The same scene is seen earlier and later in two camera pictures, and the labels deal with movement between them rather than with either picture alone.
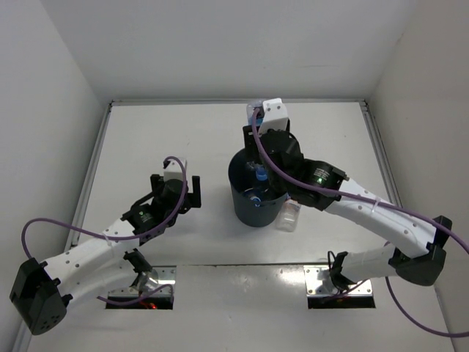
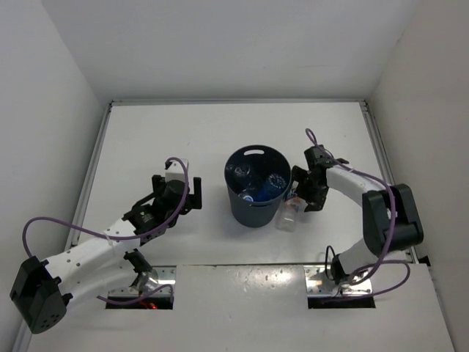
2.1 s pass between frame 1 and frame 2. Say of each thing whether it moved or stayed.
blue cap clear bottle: moved
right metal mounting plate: stayed
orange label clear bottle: stayed
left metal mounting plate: stayed
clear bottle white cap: moved
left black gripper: stayed
